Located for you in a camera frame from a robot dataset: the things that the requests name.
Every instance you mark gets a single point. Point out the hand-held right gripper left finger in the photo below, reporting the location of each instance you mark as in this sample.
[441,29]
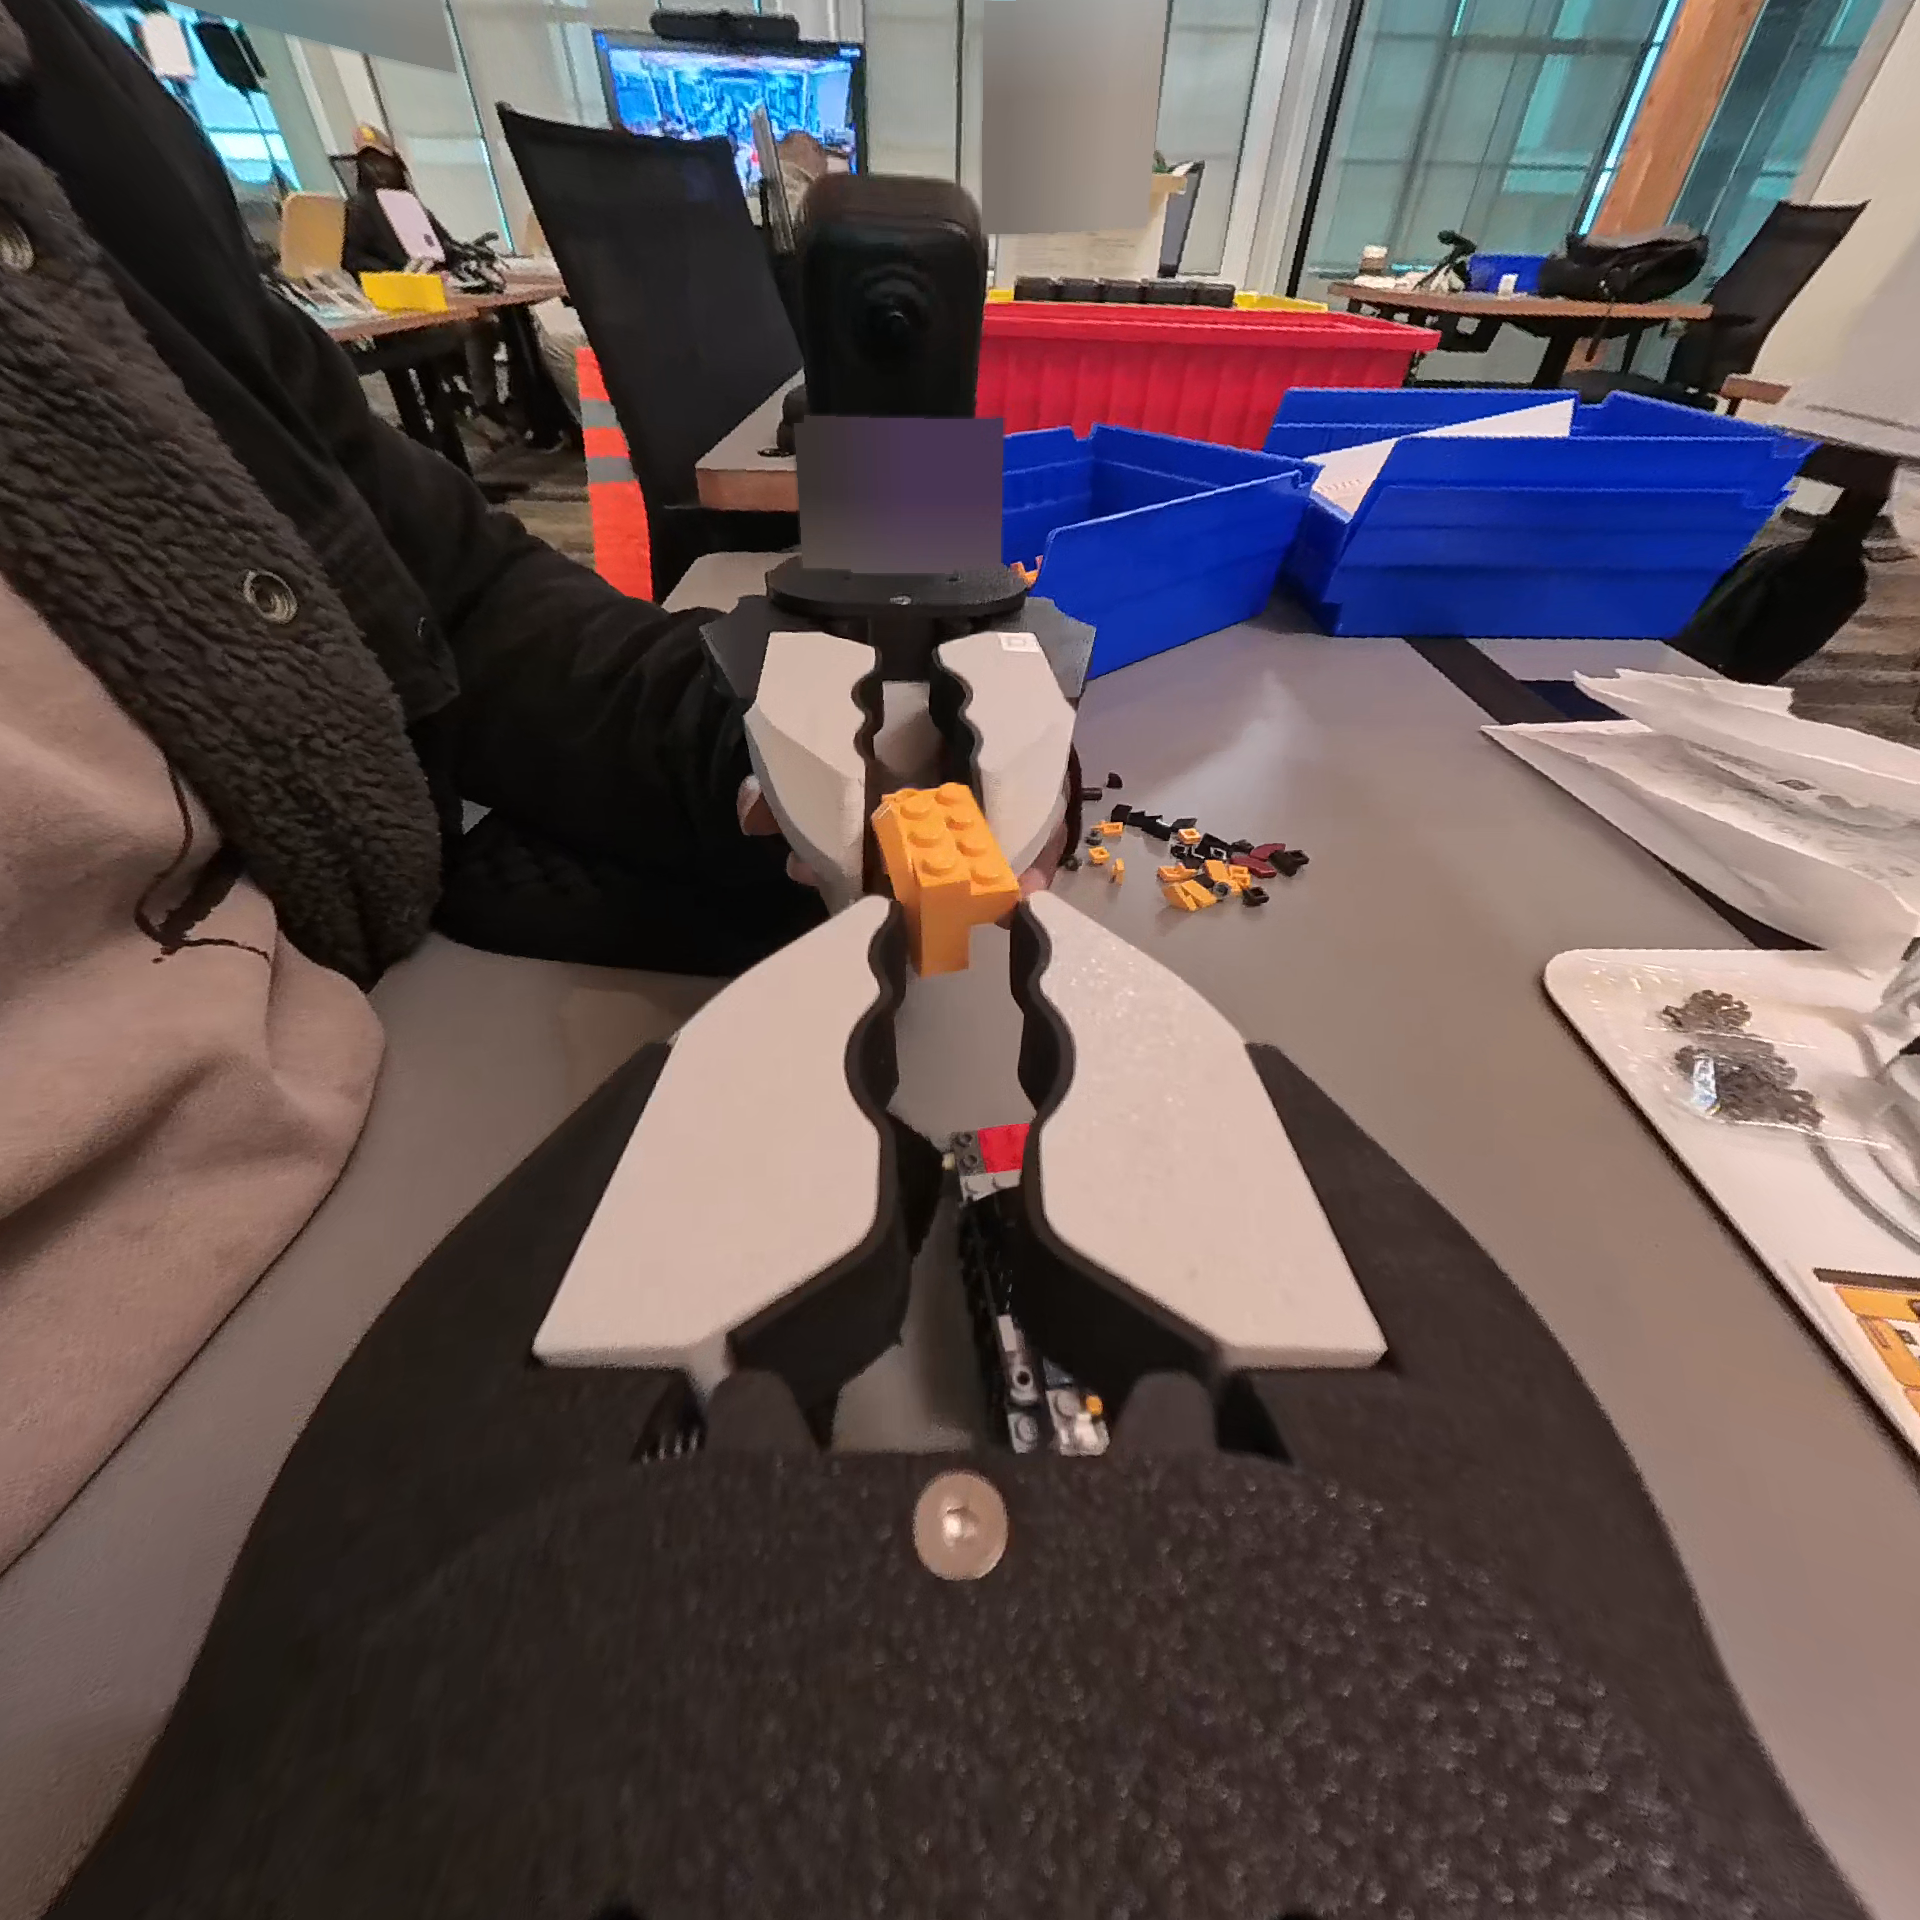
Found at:
[721,1170]

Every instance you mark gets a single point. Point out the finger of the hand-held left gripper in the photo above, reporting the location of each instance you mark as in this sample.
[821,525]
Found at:
[1026,734]
[802,749]

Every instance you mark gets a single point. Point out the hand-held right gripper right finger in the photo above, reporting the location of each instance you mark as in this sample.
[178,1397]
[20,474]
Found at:
[1185,1170]

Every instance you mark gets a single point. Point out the orange toy brick assembly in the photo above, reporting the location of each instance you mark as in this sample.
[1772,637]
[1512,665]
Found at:
[937,856]

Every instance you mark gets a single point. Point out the grey desk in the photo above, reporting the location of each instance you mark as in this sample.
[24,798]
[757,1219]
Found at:
[1348,1050]

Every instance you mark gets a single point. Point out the person's left hand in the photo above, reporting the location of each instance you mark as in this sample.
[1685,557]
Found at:
[764,826]

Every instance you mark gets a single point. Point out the pile of small toy pieces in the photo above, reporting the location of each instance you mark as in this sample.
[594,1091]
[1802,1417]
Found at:
[1200,884]

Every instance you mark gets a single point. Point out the toy car chassis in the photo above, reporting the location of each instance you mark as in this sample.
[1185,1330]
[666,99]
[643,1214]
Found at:
[990,1290]

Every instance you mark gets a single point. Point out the black office chair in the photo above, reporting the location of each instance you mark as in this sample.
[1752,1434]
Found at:
[660,329]
[1786,299]

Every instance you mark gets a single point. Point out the red plastic tub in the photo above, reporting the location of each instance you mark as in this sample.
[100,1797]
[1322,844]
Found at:
[1200,376]

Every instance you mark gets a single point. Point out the row of black boxes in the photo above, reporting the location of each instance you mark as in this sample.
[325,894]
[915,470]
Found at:
[1124,290]

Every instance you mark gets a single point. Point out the white tray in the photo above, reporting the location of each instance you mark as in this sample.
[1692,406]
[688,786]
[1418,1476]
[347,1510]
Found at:
[1680,1200]

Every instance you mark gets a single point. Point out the wooden background table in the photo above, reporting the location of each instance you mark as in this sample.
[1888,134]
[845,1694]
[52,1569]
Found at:
[480,299]
[1500,304]

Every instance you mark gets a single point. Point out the monitor screen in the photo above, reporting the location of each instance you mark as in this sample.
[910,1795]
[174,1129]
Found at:
[675,106]

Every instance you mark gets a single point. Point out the nested blue plastic bins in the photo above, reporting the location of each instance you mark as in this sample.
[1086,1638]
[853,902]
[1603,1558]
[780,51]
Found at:
[1546,540]

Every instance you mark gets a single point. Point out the clear bag of dark pieces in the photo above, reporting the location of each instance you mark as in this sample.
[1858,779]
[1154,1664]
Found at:
[1740,1078]

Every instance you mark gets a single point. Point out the pink hoodie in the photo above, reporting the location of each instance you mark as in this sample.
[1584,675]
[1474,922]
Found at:
[149,1124]

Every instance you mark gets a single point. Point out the yellow plastic bin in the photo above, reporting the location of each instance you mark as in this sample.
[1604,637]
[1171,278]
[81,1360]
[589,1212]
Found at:
[403,290]

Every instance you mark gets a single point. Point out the black webcam bar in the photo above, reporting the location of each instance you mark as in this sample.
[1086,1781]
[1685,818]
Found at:
[728,24]

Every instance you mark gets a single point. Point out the white paper bags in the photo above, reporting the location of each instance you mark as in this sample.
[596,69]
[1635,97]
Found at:
[1724,795]

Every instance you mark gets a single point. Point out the black fleece-lined jacket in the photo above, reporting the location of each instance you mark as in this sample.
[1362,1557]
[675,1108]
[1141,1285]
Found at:
[149,523]

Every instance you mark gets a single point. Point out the yellow black printed leaflet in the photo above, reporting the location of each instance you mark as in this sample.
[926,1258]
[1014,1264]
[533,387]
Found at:
[1875,1348]

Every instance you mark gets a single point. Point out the black backpack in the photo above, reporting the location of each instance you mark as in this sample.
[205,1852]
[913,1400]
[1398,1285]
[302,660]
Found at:
[1770,614]

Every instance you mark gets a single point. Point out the black bag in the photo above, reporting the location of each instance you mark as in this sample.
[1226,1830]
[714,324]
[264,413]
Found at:
[1627,267]

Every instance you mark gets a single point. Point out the orange striped safety post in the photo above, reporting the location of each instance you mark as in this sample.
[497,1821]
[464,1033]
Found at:
[614,523]

